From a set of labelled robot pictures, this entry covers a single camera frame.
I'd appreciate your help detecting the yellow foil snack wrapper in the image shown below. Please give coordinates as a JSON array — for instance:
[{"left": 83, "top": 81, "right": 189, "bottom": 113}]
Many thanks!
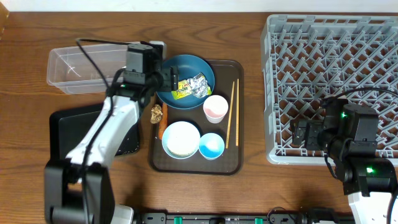
[{"left": 171, "top": 73, "right": 212, "bottom": 100}]

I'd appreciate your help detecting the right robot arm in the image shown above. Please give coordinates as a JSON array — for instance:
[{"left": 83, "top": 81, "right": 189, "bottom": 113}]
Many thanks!
[{"left": 290, "top": 98, "right": 397, "bottom": 223}]

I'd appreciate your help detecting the grey dishwasher rack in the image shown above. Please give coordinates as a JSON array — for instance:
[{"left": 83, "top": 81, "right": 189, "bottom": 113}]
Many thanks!
[{"left": 261, "top": 14, "right": 397, "bottom": 166}]

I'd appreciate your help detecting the clear plastic bin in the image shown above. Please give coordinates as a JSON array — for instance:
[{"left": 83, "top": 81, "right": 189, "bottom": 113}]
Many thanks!
[{"left": 47, "top": 44, "right": 127, "bottom": 95}]

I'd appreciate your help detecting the pink plastic cup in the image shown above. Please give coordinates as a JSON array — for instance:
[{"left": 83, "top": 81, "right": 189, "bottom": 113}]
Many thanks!
[{"left": 203, "top": 95, "right": 229, "bottom": 124}]

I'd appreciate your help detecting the black waste tray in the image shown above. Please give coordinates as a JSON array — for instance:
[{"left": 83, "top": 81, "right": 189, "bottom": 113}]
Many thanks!
[{"left": 46, "top": 102, "right": 140, "bottom": 168}]

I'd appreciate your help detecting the wooden chopstick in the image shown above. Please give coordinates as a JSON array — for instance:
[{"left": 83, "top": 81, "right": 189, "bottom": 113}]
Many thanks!
[
  {"left": 225, "top": 81, "right": 235, "bottom": 149},
  {"left": 235, "top": 79, "right": 239, "bottom": 147}
]

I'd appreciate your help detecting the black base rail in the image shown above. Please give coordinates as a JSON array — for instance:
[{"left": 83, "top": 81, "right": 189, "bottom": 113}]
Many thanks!
[{"left": 132, "top": 212, "right": 355, "bottom": 224}]

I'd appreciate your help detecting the left wooden chopstick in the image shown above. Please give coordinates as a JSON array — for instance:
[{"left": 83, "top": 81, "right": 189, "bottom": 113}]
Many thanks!
[{"left": 225, "top": 81, "right": 235, "bottom": 149}]

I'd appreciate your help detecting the brown dried mushroom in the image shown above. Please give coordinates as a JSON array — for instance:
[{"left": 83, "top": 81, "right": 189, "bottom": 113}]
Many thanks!
[{"left": 150, "top": 104, "right": 163, "bottom": 124}]

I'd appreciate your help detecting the orange carrot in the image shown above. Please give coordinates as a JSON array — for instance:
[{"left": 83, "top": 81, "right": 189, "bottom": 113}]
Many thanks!
[{"left": 158, "top": 103, "right": 168, "bottom": 140}]

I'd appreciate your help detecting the right wooden chopstick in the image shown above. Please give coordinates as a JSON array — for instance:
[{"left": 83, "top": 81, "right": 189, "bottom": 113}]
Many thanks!
[{"left": 235, "top": 79, "right": 239, "bottom": 147}]

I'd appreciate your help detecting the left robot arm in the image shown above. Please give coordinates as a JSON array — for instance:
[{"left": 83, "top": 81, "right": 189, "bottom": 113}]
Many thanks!
[{"left": 44, "top": 40, "right": 178, "bottom": 223}]

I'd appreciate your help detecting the light blue rice bowl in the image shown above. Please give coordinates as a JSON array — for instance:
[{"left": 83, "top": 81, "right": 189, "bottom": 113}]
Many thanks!
[{"left": 161, "top": 121, "right": 201, "bottom": 159}]

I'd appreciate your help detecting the dark brown serving tray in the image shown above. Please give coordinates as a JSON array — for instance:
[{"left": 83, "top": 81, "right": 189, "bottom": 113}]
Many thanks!
[{"left": 149, "top": 60, "right": 244, "bottom": 175}]

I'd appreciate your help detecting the dark blue plate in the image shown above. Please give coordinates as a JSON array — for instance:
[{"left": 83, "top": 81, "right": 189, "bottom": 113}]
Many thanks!
[{"left": 157, "top": 54, "right": 215, "bottom": 110}]

